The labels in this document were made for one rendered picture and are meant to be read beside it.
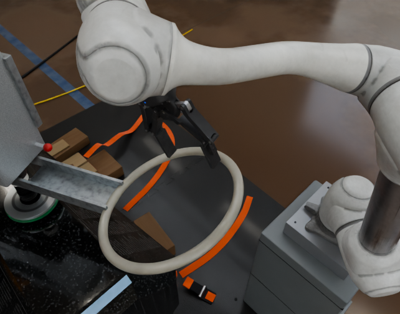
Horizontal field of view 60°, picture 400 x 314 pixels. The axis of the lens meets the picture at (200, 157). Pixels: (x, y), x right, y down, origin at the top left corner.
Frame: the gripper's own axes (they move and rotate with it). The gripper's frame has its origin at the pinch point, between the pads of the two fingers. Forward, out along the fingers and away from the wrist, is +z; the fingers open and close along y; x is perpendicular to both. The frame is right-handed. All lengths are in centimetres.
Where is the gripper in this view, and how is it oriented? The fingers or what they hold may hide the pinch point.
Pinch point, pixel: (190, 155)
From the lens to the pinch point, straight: 78.8
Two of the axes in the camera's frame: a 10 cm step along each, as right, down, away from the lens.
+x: -5.6, 6.8, -4.7
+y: -7.5, -1.7, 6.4
